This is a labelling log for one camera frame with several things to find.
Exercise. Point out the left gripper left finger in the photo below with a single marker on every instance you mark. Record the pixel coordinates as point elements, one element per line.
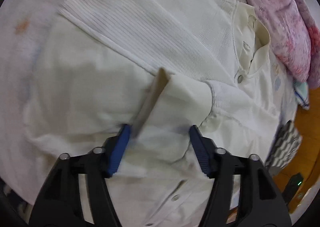
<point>59,203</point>

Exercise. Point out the white knit jacket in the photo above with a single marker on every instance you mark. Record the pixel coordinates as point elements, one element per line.
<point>161,66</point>

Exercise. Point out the grey white checkered cloth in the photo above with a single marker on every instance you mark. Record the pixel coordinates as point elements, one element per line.
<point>284,149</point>

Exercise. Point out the teal striped pillow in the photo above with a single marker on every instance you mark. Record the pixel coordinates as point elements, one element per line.
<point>301,90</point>

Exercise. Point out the pink floral quilt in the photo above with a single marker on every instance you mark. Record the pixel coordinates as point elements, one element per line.
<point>294,36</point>

